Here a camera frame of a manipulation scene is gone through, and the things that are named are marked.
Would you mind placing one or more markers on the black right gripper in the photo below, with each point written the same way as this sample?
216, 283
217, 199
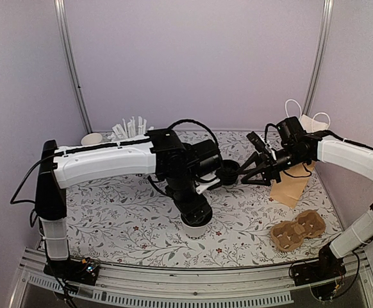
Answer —
270, 169

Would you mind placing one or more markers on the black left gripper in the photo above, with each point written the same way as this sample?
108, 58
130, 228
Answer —
192, 212

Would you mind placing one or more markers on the stack of black cup lids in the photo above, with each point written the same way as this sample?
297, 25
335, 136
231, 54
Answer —
228, 173

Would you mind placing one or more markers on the white paper coffee cup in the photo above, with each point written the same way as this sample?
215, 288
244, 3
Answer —
196, 231

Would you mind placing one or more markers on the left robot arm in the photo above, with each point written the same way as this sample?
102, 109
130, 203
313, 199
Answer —
184, 167

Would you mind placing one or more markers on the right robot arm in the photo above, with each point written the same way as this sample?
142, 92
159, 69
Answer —
345, 166

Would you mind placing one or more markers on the brown paper bag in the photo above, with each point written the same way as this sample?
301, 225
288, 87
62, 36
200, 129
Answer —
294, 180

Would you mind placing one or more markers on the brown cardboard cup carrier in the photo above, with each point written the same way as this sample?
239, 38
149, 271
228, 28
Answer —
289, 235

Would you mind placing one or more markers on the bundle of wrapped white straws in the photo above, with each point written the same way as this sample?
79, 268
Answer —
130, 128

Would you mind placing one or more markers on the stack of white paper cups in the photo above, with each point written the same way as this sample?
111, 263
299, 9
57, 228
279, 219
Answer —
92, 139

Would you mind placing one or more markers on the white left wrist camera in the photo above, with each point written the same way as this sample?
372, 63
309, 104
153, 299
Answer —
207, 182

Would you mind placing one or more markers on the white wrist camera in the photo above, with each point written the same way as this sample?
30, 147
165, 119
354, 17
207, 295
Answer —
263, 150
207, 182

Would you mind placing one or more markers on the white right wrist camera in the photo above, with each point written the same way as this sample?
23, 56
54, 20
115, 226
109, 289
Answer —
263, 150

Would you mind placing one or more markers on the aluminium front rail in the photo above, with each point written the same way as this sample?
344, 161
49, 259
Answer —
119, 285

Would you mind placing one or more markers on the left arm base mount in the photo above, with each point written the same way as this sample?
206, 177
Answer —
85, 271

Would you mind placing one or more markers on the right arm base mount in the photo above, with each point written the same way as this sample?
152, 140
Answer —
326, 267

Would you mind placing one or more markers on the left aluminium frame post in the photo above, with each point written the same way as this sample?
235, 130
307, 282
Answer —
61, 17

